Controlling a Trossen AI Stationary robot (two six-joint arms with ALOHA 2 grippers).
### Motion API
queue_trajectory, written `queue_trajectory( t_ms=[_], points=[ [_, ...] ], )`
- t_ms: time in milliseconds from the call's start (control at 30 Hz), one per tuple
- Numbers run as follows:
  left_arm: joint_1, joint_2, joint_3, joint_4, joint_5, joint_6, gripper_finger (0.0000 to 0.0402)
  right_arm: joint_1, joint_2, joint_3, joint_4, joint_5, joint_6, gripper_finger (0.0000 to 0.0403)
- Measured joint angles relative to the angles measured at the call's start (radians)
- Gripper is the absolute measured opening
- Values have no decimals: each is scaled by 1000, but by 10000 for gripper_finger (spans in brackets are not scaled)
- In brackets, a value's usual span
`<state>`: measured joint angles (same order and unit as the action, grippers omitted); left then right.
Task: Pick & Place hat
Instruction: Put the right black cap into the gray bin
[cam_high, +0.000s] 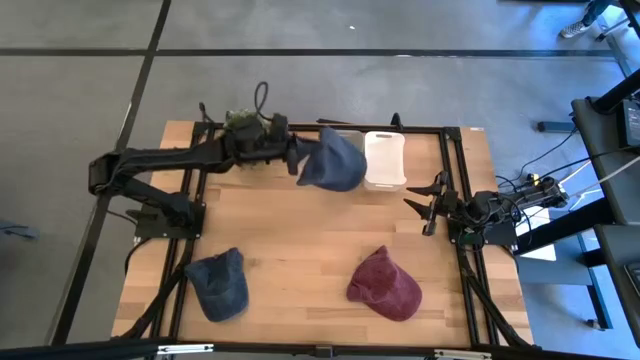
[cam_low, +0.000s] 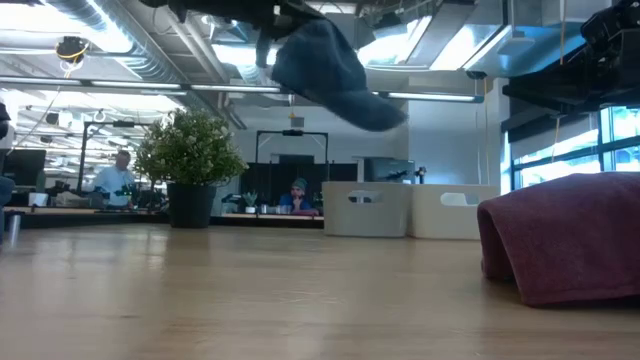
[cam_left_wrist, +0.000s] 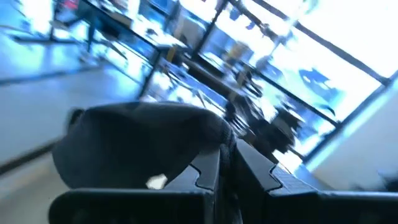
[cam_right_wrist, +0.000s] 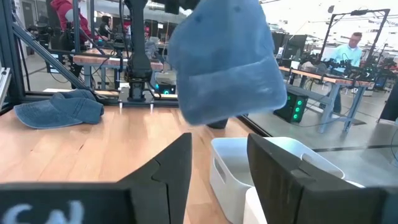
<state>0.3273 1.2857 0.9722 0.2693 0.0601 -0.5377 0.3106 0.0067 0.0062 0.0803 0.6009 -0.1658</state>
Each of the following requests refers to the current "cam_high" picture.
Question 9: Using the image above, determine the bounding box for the black looped cable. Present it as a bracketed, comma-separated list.
[253, 81, 272, 119]

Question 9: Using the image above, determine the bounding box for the dark navy denim cap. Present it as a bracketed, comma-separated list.
[183, 246, 250, 323]

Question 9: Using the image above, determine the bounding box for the person's leg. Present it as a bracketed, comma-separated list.
[582, 0, 614, 26]

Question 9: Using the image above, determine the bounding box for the black gantry beam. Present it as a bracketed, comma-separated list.
[0, 337, 640, 360]

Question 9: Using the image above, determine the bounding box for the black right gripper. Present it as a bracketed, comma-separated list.
[402, 170, 459, 237]

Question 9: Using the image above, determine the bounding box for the person's shoe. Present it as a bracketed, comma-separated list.
[558, 19, 594, 40]

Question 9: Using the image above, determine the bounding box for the white cable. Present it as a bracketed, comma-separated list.
[559, 154, 640, 197]

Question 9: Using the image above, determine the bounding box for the black aluminium table frame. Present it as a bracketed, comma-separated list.
[117, 119, 534, 351]

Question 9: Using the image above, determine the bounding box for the grey plastic bin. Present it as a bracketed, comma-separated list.
[333, 128, 366, 152]

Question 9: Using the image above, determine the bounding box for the black desk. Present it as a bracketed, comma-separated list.
[571, 67, 640, 347]

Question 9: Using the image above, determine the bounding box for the potted green plant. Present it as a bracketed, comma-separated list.
[222, 107, 262, 133]

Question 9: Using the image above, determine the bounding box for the black device on desk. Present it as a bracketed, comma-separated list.
[621, 98, 640, 149]

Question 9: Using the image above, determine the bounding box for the maroon cap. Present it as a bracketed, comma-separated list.
[345, 244, 424, 322]

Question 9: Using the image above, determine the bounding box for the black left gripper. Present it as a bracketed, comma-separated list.
[268, 113, 314, 176]

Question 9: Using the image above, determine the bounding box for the black floor cable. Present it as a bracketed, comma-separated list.
[519, 127, 582, 182]

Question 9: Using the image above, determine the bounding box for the blue denim cap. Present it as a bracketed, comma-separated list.
[295, 126, 369, 193]

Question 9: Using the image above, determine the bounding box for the white plastic bin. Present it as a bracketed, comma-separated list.
[363, 130, 408, 193]

